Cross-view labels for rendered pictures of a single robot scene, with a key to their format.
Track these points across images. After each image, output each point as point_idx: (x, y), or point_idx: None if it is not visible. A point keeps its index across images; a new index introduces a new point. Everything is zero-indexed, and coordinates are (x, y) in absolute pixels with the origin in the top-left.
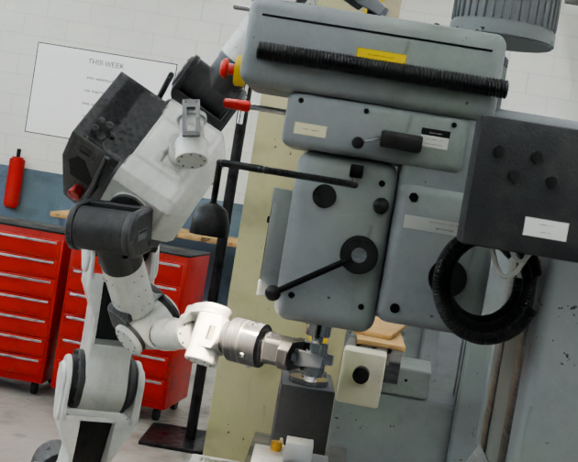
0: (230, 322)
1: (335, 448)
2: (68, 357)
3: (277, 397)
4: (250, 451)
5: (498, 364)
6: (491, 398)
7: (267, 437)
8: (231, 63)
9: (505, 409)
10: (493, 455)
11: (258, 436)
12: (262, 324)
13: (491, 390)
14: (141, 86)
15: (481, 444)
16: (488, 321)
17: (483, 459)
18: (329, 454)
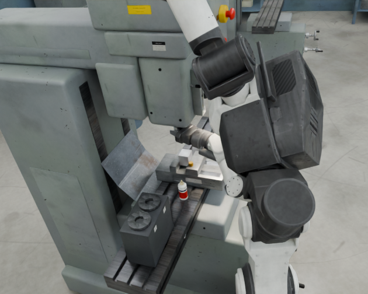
0: (212, 133)
1: (113, 270)
2: (292, 267)
3: (155, 239)
4: (174, 247)
5: (99, 125)
6: (101, 140)
7: (152, 279)
8: (229, 10)
9: (116, 121)
10: (116, 141)
11: (158, 279)
12: (198, 129)
13: (98, 140)
14: (279, 57)
15: (103, 160)
16: None
17: (113, 151)
18: (124, 257)
